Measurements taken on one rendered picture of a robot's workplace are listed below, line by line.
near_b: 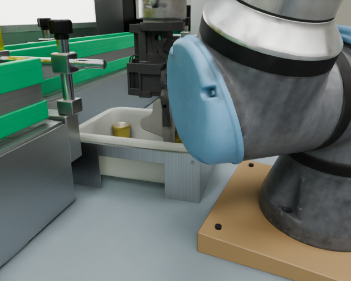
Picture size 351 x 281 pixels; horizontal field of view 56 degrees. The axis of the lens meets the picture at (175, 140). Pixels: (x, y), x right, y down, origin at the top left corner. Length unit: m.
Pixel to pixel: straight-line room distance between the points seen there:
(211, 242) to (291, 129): 0.17
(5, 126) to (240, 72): 0.27
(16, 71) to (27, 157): 0.10
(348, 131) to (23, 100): 0.36
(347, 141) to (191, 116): 0.17
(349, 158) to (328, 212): 0.06
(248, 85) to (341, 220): 0.21
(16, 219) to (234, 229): 0.25
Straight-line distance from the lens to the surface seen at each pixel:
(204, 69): 0.25
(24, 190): 0.43
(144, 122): 0.56
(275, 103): 0.26
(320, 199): 0.40
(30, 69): 0.45
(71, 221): 0.49
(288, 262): 0.39
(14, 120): 0.43
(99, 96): 0.75
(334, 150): 0.38
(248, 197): 0.47
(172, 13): 0.52
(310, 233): 0.41
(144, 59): 0.55
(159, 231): 0.45
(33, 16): 0.87
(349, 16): 2.76
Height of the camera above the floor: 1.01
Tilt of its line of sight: 21 degrees down
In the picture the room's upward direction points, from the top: straight up
